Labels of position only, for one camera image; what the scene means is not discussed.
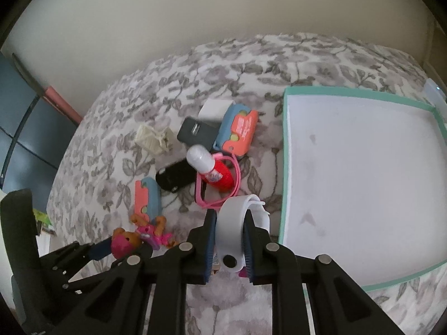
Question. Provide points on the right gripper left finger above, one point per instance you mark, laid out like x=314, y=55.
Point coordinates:
x=200, y=261

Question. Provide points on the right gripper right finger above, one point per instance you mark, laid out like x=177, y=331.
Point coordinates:
x=260, y=263

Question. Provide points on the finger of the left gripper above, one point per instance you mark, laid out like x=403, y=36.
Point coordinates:
x=131, y=265

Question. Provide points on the pink doll figure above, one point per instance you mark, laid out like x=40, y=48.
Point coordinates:
x=153, y=233

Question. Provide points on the pink blue foam block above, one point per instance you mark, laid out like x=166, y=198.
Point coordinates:
x=147, y=199

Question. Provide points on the red bottle silver cap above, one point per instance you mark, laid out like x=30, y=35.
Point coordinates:
x=213, y=171

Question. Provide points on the black toy car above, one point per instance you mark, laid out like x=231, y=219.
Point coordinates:
x=176, y=176

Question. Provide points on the blue cabinet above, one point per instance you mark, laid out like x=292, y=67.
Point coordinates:
x=34, y=137

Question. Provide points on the white plastic clip holder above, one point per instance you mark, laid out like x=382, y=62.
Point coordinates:
x=153, y=141

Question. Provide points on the black power adapter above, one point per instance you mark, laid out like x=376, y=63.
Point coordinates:
x=193, y=131

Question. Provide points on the white teal-edged tray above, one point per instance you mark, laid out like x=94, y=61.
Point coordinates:
x=364, y=181

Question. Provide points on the white charger block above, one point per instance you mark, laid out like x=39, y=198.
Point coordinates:
x=213, y=110

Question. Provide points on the white device on bed edge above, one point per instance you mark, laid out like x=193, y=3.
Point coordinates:
x=434, y=94

